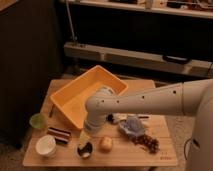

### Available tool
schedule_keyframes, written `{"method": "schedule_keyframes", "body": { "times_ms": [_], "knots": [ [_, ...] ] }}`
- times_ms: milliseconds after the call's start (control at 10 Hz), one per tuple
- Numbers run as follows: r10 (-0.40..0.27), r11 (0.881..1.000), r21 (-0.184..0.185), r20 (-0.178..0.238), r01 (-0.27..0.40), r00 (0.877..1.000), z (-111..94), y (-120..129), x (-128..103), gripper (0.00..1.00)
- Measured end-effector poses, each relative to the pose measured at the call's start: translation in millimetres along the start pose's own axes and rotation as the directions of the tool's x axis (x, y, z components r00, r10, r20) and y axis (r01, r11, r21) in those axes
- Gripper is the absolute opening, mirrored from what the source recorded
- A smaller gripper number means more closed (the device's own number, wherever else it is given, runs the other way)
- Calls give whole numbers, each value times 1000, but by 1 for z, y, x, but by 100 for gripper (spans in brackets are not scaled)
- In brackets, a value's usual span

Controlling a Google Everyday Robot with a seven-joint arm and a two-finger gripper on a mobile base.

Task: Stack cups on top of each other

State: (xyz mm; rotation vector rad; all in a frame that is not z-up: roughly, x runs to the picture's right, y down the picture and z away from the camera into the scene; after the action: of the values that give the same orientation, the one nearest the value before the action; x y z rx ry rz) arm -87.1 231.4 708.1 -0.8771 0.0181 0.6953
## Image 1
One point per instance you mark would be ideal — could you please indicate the black object on shelf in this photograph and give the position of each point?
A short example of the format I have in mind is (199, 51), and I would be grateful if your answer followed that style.
(181, 61)

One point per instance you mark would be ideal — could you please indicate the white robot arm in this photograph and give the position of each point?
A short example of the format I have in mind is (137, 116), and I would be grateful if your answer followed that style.
(187, 98)

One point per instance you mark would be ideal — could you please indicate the brown grape bunch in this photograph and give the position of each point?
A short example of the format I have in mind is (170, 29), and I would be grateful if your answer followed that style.
(149, 142)

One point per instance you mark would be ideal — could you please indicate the small black white object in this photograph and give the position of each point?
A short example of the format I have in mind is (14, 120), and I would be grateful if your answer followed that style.
(113, 118)

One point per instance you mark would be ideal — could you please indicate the white cup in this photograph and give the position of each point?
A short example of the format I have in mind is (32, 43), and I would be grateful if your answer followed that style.
(46, 146)

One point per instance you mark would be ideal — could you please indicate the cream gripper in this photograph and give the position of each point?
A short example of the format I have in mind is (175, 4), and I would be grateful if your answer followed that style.
(84, 138)

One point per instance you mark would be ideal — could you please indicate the metal cup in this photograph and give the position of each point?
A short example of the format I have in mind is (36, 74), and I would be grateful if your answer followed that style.
(86, 151)

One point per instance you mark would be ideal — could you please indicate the green plastic cup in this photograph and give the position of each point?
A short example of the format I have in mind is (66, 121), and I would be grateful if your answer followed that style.
(37, 121)

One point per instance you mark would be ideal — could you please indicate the metal pole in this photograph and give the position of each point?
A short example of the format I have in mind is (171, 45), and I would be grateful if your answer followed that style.
(70, 22)

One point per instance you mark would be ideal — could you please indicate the yellow plastic bin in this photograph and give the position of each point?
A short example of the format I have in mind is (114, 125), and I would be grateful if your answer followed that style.
(71, 98)

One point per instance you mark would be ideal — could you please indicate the striped dark block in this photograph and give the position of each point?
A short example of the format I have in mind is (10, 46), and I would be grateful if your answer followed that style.
(60, 135)

